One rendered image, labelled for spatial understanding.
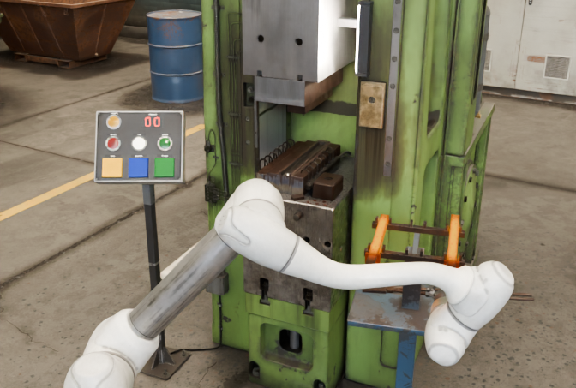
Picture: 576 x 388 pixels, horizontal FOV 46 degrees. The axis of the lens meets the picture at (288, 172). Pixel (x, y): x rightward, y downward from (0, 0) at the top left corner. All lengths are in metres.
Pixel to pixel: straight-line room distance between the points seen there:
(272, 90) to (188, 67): 4.70
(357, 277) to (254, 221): 0.29
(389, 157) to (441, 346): 1.02
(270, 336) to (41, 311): 1.34
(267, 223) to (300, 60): 0.97
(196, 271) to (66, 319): 1.91
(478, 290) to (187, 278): 0.75
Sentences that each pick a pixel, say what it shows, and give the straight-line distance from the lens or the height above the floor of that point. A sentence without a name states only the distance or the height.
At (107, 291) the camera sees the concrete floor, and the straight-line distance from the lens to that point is 3.85.
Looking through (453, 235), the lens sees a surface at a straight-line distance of 2.32.
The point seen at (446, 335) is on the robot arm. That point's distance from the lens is 1.76.
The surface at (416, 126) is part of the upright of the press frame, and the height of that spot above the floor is 1.20.
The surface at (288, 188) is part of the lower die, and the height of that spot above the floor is 0.94.
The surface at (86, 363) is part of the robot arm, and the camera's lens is 1.86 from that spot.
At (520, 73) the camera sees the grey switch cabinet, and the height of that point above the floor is 0.28.
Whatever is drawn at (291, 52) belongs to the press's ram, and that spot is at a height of 1.46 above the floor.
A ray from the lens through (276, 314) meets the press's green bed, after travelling 2.83.
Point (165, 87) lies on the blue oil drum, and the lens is 7.24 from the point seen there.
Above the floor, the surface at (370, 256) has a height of 0.94.
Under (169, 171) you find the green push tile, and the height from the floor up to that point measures 1.00.
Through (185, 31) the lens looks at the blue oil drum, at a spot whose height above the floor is 0.75.
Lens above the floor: 1.96
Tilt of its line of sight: 22 degrees down
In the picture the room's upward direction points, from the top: straight up
